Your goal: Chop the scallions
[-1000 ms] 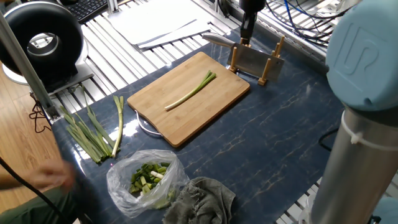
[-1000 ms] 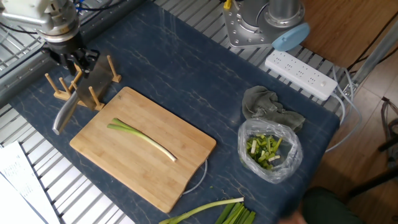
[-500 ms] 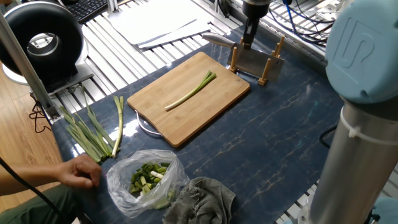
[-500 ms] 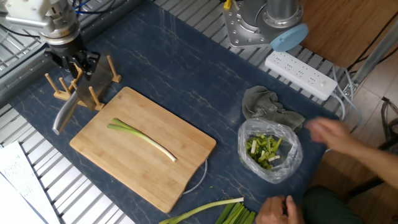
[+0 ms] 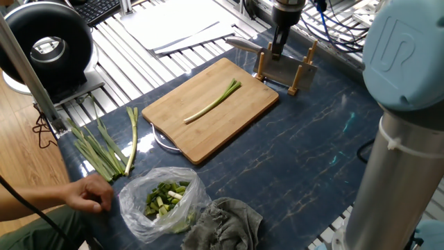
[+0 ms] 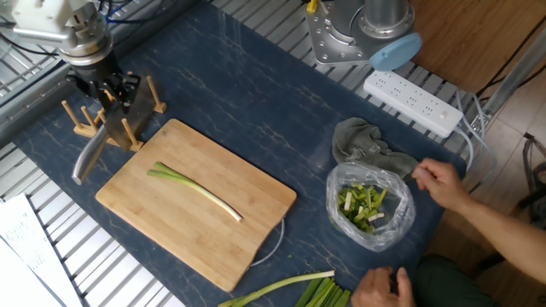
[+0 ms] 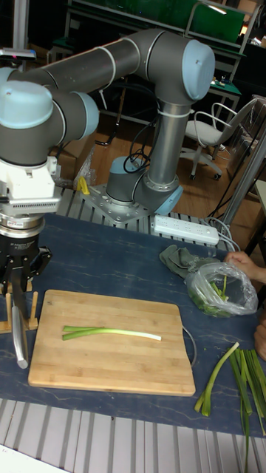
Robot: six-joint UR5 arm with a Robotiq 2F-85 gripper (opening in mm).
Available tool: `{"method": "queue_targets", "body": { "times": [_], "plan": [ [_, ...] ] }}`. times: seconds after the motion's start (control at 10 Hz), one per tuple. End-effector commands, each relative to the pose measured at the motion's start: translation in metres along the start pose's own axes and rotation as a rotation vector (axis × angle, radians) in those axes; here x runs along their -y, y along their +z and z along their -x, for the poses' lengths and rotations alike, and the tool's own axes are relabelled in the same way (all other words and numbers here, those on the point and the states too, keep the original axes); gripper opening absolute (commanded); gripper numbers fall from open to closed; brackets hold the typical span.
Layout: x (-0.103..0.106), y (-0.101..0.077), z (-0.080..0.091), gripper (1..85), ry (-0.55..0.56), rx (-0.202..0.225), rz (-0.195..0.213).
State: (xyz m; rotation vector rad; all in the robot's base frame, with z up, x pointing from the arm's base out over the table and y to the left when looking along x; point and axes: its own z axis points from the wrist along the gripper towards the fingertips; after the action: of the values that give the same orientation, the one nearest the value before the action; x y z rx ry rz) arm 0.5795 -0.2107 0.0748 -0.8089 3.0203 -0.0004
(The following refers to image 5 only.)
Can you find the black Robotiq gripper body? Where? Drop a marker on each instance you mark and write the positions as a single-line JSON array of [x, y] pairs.
[[286, 17]]

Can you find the bamboo cutting board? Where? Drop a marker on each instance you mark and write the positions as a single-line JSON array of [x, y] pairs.
[[215, 125]]

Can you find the long whole scallion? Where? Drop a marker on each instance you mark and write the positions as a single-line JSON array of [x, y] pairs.
[[133, 139]]

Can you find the steel cleaver knife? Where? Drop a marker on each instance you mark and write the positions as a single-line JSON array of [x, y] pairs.
[[284, 71]]

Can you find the green trouser leg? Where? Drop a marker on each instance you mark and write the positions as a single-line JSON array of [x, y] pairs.
[[34, 236]]

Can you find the white printed paper sheet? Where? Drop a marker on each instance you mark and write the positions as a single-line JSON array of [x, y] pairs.
[[197, 38]]

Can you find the person's left forearm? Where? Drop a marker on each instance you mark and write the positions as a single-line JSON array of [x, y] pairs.
[[34, 199]]

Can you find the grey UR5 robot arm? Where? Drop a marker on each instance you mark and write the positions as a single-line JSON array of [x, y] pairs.
[[399, 173]]

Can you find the silver aluminium frame post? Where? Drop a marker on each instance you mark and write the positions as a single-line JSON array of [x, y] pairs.
[[31, 80]]

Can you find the clear plastic bag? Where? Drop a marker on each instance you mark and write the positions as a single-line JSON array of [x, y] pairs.
[[135, 208]]

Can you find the chopped scallion heap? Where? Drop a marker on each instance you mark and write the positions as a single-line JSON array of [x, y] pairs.
[[163, 199]]

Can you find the black computer keyboard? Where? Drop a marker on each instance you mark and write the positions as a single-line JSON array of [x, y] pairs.
[[97, 10]]

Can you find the person's left hand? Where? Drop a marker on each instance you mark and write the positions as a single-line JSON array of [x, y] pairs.
[[88, 192]]

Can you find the wooden peg rack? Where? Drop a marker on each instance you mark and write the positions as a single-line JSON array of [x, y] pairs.
[[296, 80]]

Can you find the dark blue marbled mat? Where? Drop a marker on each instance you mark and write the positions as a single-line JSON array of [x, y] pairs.
[[295, 146]]

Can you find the scallion stalk with white root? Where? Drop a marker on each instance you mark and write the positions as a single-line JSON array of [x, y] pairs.
[[216, 101]]

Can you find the short silver metal post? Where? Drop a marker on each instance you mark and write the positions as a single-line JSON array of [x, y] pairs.
[[125, 7]]

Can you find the grey crumpled cloth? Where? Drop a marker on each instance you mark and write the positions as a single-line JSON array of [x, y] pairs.
[[225, 225]]

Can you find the green scallion leaf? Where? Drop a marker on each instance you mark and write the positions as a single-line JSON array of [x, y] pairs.
[[104, 152], [90, 152], [107, 139]]

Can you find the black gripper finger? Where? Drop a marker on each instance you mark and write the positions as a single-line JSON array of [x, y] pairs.
[[285, 38], [277, 45]]

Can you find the white plain paper sheet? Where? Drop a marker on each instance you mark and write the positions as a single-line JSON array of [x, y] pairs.
[[166, 21]]

